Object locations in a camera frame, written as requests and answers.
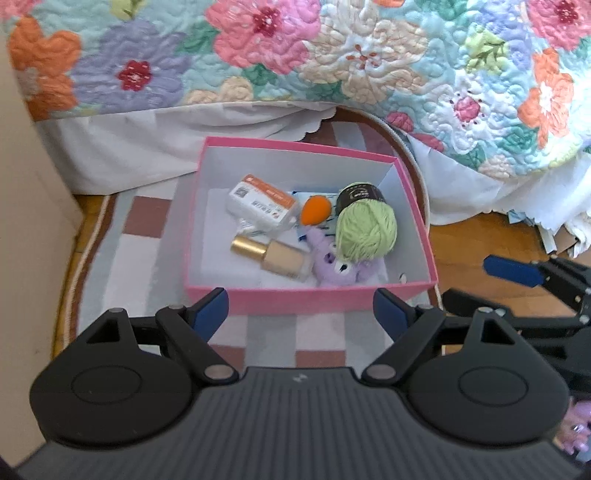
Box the purple plush toy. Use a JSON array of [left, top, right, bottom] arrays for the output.
[[305, 227, 385, 287]]

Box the green yarn ball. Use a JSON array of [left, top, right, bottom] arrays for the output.
[[335, 182, 398, 263]]

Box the gold foundation bottle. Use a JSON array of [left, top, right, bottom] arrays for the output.
[[230, 235, 312, 281]]

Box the pink cardboard storage box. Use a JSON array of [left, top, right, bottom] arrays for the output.
[[183, 137, 438, 315]]

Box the orange-labelled clear plastic box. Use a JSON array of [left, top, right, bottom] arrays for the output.
[[226, 174, 298, 233]]

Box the orange makeup sponge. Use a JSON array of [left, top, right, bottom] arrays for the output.
[[300, 195, 332, 226]]

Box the blue white tissue pack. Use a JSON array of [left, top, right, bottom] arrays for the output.
[[293, 191, 338, 241]]

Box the white wet wipes pack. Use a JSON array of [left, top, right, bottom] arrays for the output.
[[236, 218, 273, 238]]

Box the person's right hand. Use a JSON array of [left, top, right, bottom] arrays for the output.
[[556, 400, 590, 455]]

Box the checkered floor rug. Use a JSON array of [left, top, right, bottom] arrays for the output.
[[52, 108, 445, 370]]

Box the white bed skirt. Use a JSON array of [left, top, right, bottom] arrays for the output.
[[36, 102, 590, 256]]

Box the beige cabinet panel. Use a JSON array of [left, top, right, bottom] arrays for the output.
[[0, 49, 82, 465]]

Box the floral quilted bedspread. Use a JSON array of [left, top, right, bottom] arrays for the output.
[[1, 1, 590, 178]]

